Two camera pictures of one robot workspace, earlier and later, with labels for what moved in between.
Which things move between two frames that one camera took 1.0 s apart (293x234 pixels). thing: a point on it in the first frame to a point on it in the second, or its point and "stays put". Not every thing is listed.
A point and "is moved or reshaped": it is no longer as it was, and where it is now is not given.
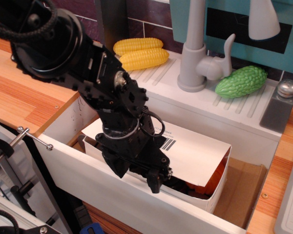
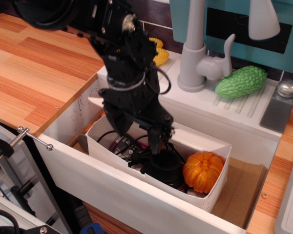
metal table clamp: [0, 148] stays put
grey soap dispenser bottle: [278, 109] stays put
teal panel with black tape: [223, 18] stays put
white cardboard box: [195, 158] is moved or reshaped
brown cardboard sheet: [243, 183] stays put
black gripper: [138, 150] to [140, 103]
